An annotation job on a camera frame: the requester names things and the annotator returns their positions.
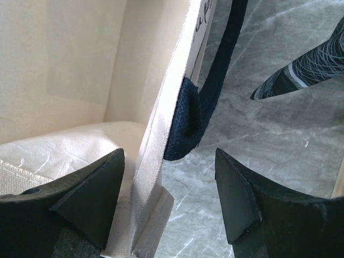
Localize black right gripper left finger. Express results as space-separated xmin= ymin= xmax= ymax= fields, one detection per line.
xmin=1 ymin=148 xmax=125 ymax=257

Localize beige canvas tote bag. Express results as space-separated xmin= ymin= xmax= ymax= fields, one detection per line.
xmin=1 ymin=1 xmax=247 ymax=257

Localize dark patterned hanging shirt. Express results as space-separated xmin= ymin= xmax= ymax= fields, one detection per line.
xmin=250 ymin=19 xmax=343 ymax=100

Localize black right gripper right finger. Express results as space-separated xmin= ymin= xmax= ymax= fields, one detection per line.
xmin=215 ymin=149 xmax=343 ymax=257

